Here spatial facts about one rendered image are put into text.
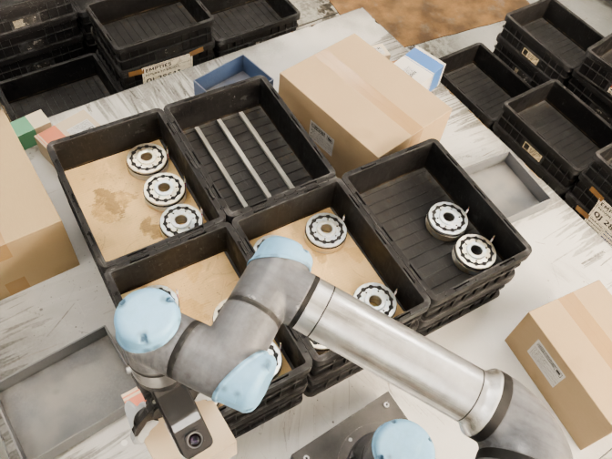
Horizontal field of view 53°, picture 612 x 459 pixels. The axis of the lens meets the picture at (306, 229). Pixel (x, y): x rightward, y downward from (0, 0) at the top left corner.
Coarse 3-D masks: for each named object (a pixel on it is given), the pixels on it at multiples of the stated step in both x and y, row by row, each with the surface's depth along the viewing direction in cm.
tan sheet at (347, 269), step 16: (288, 224) 155; (304, 224) 155; (256, 240) 151; (304, 240) 152; (352, 240) 154; (320, 256) 150; (336, 256) 151; (352, 256) 151; (320, 272) 148; (336, 272) 148; (352, 272) 149; (368, 272) 149; (352, 288) 146
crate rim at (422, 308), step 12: (336, 180) 151; (300, 192) 148; (348, 192) 149; (276, 204) 146; (360, 204) 148; (240, 216) 143; (252, 216) 143; (240, 228) 141; (372, 228) 144; (384, 240) 142; (252, 252) 139; (396, 264) 140; (408, 276) 138; (420, 288) 136; (420, 312) 134; (300, 336) 127; (312, 348) 126; (312, 360) 125; (324, 360) 125
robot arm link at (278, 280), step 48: (288, 240) 79; (240, 288) 76; (288, 288) 76; (336, 288) 79; (336, 336) 76; (384, 336) 77; (432, 384) 76; (480, 384) 77; (480, 432) 76; (528, 432) 74
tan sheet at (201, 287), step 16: (224, 256) 148; (176, 272) 144; (192, 272) 145; (208, 272) 145; (224, 272) 145; (192, 288) 142; (208, 288) 143; (224, 288) 143; (192, 304) 140; (208, 304) 140; (208, 320) 138; (288, 368) 134
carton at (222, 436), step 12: (132, 396) 98; (204, 408) 98; (216, 408) 98; (204, 420) 97; (216, 420) 97; (156, 432) 96; (168, 432) 96; (216, 432) 96; (228, 432) 96; (156, 444) 94; (168, 444) 95; (216, 444) 95; (228, 444) 95; (156, 456) 93; (168, 456) 94; (180, 456) 94; (204, 456) 94; (216, 456) 96; (228, 456) 100
